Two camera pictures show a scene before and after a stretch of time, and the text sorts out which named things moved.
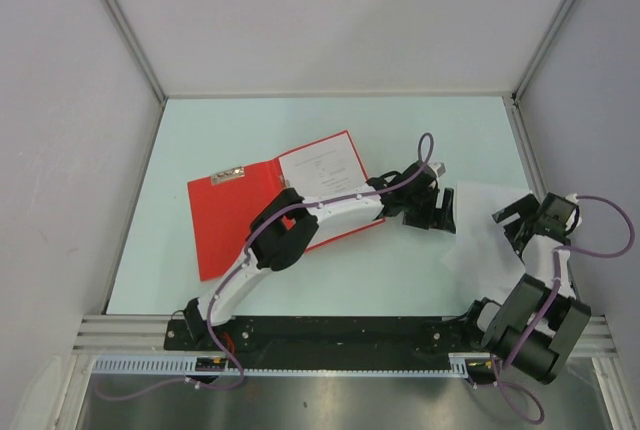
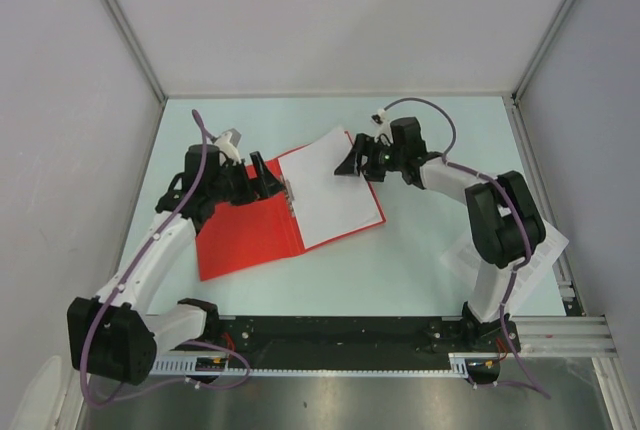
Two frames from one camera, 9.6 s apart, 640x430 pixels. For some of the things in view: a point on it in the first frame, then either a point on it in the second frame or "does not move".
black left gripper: (442, 216) to (247, 196)
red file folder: (225, 206) does not move
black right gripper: (525, 208) to (351, 165)
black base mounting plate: (320, 333) does not move
